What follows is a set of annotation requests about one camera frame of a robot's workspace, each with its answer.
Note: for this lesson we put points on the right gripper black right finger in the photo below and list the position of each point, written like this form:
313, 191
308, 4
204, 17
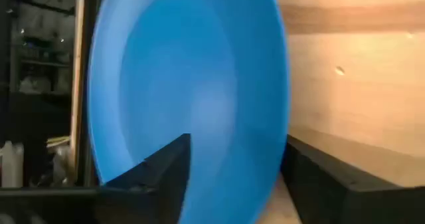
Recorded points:
348, 200

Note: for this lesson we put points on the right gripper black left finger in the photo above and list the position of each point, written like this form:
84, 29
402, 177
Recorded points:
149, 190

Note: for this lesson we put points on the blue round plate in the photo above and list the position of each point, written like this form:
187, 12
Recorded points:
199, 67

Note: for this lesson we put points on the white plastic jug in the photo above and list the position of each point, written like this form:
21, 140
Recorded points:
11, 165

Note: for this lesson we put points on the cluttered dark storage shelf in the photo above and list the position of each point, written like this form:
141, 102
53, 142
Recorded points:
43, 51

